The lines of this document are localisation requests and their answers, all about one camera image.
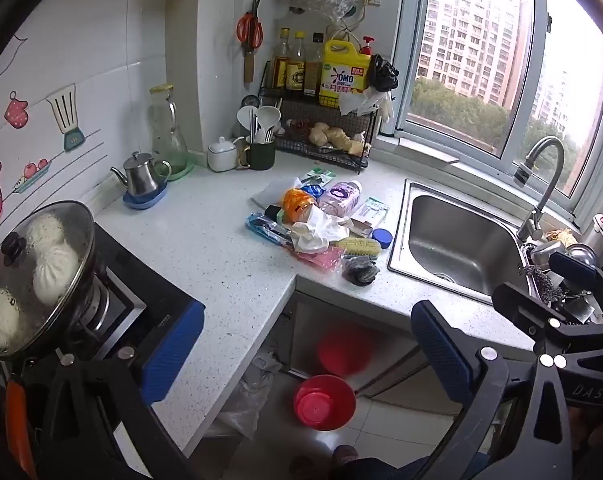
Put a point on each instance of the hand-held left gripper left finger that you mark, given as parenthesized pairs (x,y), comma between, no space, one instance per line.
(174,352)

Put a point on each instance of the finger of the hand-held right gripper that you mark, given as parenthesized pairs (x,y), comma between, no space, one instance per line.
(524,307)
(574,266)

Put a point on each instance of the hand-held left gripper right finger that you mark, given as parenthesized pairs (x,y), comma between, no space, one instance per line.
(441,355)

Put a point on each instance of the blue scrubbing brush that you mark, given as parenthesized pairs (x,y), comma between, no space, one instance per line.
(359,246)

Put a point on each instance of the pink plastic wrapper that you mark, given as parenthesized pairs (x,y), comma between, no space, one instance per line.
(321,259)

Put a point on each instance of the white paper towel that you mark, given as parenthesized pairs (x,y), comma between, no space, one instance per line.
(271,192)

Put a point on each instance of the green toothbrush card package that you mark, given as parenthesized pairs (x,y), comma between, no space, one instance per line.
(317,176)

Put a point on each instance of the steel bowl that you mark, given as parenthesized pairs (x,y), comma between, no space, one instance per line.
(584,255)

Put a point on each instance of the steel dish rack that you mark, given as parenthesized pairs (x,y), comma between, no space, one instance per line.
(539,260)

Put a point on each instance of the steel faucet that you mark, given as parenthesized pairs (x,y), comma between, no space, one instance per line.
(529,230)

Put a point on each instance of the black gas stove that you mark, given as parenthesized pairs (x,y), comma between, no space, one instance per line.
(146,285)

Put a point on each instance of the clear floor plastic bag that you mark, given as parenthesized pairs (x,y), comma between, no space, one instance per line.
(246,400)

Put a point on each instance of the steel sink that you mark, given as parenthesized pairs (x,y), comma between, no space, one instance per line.
(456,240)

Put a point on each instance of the dark steel wool scrubber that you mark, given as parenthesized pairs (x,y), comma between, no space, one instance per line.
(360,270)

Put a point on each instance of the red bucket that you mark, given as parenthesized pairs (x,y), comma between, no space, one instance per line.
(326,405)

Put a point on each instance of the blue bottle cap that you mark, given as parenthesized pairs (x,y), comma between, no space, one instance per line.
(381,238)

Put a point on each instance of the white lower cabinet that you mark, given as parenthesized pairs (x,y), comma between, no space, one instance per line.
(306,320)

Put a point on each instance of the person's foot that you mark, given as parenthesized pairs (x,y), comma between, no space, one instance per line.
(344,457)

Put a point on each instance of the white steamed bun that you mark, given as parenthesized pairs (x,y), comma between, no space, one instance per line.
(1,320)
(44,232)
(56,272)

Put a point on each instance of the blue saucer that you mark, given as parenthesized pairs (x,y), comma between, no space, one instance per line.
(146,202)

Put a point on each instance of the white green box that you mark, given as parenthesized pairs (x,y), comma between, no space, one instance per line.
(369,212)

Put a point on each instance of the white plastic bag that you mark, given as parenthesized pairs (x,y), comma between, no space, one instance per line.
(314,232)

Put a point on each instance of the steel teapot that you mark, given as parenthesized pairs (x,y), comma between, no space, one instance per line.
(140,177)

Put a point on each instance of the green tray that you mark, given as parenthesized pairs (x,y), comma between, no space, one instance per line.
(184,172)

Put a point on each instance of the steel pot with glass lid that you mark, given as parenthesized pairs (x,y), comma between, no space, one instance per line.
(16,260)

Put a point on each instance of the pink purple wipes pack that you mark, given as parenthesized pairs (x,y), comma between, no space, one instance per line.
(339,197)

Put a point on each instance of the orange snack bag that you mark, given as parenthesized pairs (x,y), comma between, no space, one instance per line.
(296,204)

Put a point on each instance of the white lidded jar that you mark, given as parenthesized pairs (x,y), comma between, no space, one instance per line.
(221,157)

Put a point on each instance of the window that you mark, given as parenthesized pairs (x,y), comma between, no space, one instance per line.
(529,70)

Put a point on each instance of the blue packet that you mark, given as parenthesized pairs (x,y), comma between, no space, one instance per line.
(312,191)

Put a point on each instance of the dark green mug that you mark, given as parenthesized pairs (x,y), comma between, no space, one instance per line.
(261,156)

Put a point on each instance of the glass carafe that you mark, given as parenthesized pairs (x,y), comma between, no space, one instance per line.
(165,135)

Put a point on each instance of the steel cutlery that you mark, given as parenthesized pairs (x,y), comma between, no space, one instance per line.
(255,130)

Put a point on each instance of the ginger root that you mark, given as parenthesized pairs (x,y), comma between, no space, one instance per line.
(324,134)

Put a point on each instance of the white rubber gloves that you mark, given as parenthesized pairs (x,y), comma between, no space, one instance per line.
(376,105)

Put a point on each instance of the white spatula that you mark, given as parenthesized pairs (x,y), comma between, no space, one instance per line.
(269,116)

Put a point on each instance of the garlic bulb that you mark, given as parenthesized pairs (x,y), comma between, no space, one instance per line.
(289,124)

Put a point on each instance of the dried red chilies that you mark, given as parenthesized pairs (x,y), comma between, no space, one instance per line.
(302,125)

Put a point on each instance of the black plastic bag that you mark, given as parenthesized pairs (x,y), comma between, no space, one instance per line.
(384,74)

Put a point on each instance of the yellow detergent jug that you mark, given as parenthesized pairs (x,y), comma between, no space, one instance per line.
(344,67)

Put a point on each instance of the red pump bottle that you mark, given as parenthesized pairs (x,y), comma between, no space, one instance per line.
(366,49)

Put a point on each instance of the brown sauce bottle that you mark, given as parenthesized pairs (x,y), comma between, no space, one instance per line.
(296,70)
(280,65)

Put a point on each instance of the dark sauce bottle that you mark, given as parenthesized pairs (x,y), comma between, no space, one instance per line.
(314,70)

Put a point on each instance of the fruit plate wall sticker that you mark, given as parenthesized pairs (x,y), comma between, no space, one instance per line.
(31,172)

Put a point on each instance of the blender wall sticker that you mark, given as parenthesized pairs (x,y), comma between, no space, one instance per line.
(66,117)

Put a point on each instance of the oven mitt wall sticker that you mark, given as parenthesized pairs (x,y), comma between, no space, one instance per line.
(16,110)

